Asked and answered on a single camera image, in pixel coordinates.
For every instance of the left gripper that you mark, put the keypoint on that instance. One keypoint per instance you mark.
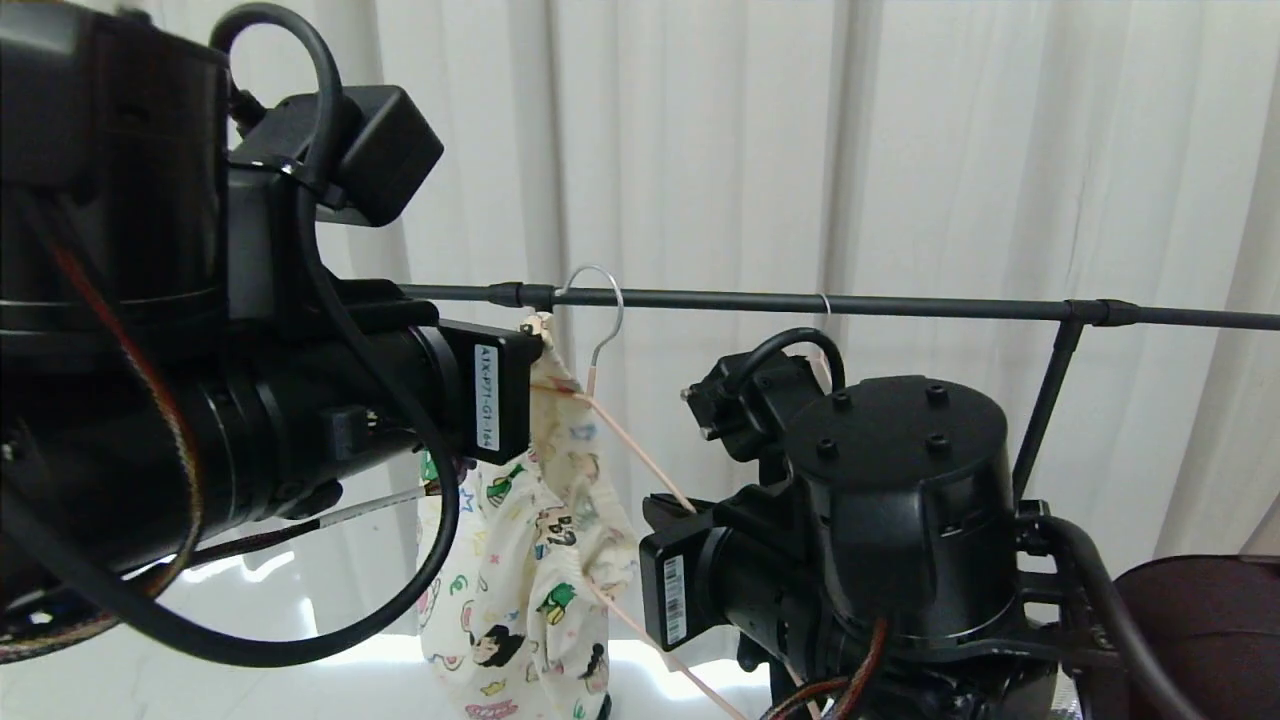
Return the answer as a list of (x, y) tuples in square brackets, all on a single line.
[(400, 400)]

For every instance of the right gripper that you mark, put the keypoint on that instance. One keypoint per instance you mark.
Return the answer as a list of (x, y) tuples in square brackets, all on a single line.
[(750, 580)]

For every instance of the pink clothes hanger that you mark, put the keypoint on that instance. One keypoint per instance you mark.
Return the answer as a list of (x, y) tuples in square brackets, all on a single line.
[(826, 305), (640, 452)]

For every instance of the cream printed garment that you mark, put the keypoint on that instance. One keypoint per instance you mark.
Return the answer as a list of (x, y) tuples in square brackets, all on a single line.
[(530, 560)]

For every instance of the black clothes rack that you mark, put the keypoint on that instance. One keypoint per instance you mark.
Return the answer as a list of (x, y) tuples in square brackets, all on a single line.
[(950, 305)]

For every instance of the white curtain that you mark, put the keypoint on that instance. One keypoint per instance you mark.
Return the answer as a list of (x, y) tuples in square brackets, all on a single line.
[(800, 150)]

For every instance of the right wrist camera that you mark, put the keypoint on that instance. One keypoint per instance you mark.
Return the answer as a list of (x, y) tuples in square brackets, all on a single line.
[(760, 410)]

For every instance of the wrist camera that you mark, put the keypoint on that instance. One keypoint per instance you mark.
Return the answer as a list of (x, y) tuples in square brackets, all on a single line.
[(760, 410), (380, 150)]

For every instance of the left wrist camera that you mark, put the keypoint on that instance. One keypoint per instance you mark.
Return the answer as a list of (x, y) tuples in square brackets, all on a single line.
[(380, 150)]

